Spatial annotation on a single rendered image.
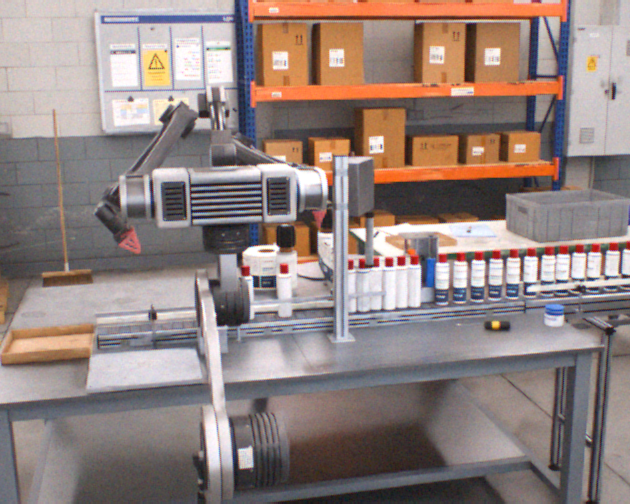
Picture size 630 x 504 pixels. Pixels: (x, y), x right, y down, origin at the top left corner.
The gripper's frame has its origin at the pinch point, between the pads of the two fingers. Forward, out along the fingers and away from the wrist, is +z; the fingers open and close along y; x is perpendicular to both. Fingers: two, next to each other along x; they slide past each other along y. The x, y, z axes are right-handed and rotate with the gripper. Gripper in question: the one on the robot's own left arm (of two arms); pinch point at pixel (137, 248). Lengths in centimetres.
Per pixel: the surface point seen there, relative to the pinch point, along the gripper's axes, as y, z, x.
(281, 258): 22, 45, -36
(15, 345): 4, -3, 57
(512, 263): -6, 102, -102
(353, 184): -21, 30, -72
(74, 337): 7.4, 10.3, 40.9
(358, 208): -22, 38, -68
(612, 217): 115, 188, -193
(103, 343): -7.0, 16.1, 31.6
